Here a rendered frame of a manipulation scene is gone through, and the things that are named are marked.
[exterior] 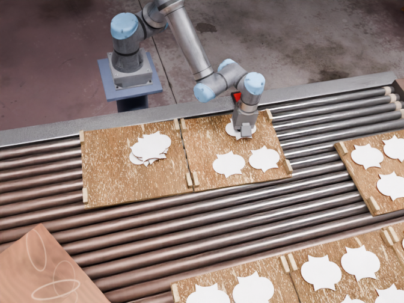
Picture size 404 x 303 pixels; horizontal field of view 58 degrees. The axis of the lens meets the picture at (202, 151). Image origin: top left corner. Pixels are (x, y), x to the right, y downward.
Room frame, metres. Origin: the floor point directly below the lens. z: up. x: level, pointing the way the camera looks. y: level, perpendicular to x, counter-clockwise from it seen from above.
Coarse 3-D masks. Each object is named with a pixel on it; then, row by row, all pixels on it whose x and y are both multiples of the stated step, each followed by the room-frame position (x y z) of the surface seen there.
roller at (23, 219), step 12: (312, 156) 0.90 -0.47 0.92; (324, 156) 0.91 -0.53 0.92; (336, 156) 0.92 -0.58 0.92; (72, 204) 0.51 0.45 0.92; (120, 204) 0.55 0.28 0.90; (12, 216) 0.42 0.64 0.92; (24, 216) 0.43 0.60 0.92; (36, 216) 0.44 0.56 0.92; (48, 216) 0.45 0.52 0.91; (60, 216) 0.46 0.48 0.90; (0, 228) 0.38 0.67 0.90
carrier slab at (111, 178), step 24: (96, 144) 0.77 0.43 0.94; (120, 144) 0.79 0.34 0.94; (96, 168) 0.66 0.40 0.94; (120, 168) 0.68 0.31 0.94; (144, 168) 0.70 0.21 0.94; (168, 168) 0.72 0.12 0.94; (96, 192) 0.56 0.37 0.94; (120, 192) 0.58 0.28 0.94; (144, 192) 0.59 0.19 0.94; (168, 192) 0.61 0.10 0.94
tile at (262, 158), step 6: (252, 150) 0.86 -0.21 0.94; (258, 150) 0.87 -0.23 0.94; (264, 150) 0.87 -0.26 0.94; (270, 150) 0.88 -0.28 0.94; (252, 156) 0.83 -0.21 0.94; (258, 156) 0.84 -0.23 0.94; (264, 156) 0.84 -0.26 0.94; (270, 156) 0.85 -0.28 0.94; (276, 156) 0.85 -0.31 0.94; (252, 162) 0.80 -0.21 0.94; (258, 162) 0.81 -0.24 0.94; (264, 162) 0.81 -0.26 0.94; (270, 162) 0.82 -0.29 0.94; (276, 162) 0.82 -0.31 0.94; (258, 168) 0.78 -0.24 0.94; (264, 168) 0.78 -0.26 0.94; (270, 168) 0.79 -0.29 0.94
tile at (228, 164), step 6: (216, 156) 0.81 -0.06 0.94; (222, 156) 0.81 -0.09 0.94; (228, 156) 0.81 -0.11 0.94; (234, 156) 0.82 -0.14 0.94; (240, 156) 0.82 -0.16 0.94; (216, 162) 0.77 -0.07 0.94; (222, 162) 0.78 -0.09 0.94; (228, 162) 0.78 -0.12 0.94; (234, 162) 0.79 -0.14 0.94; (240, 162) 0.79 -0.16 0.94; (216, 168) 0.75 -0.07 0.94; (222, 168) 0.75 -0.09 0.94; (228, 168) 0.76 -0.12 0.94; (234, 168) 0.76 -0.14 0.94; (240, 168) 0.77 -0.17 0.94; (228, 174) 0.73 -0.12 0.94; (234, 174) 0.74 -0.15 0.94; (240, 174) 0.74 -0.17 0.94
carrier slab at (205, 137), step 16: (192, 128) 0.93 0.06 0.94; (208, 128) 0.95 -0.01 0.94; (224, 128) 0.96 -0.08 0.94; (256, 128) 0.99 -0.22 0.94; (272, 128) 1.00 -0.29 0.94; (192, 144) 0.85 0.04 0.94; (208, 144) 0.86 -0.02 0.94; (224, 144) 0.87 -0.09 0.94; (240, 144) 0.89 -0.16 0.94; (256, 144) 0.90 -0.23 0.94; (272, 144) 0.92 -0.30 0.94; (192, 160) 0.77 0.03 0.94; (208, 160) 0.78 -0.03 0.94; (208, 176) 0.71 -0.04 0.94; (224, 176) 0.72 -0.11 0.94; (240, 176) 0.73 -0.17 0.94; (256, 176) 0.75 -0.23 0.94; (272, 176) 0.76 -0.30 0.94; (288, 176) 0.77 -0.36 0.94
